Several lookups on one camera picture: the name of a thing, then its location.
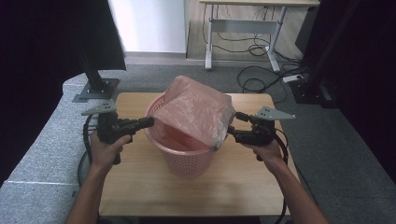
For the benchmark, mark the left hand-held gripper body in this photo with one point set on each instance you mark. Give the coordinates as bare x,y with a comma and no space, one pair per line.
107,130

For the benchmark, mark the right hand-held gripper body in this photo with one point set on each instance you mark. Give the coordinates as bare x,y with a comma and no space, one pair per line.
258,137

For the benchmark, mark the pink plastic trash bag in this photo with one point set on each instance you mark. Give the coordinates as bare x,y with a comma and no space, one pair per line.
193,109

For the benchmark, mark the pink plastic mesh basket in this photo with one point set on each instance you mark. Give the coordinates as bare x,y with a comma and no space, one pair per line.
186,161

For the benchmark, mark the person's right hand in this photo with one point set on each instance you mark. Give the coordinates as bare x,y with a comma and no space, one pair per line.
272,155

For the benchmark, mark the person's left hand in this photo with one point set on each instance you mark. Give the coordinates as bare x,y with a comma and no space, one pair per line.
104,155

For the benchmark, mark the black metal stand with plate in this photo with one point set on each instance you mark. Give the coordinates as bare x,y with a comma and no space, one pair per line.
95,84

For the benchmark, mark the white power strip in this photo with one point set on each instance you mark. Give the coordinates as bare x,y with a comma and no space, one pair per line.
292,78

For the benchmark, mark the white-framed wooden desk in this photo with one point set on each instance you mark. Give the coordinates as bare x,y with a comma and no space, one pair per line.
243,26

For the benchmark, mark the black curtain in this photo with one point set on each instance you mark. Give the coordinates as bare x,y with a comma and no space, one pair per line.
373,77
46,62

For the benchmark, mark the white panel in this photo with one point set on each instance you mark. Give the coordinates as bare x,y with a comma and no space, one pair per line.
149,25

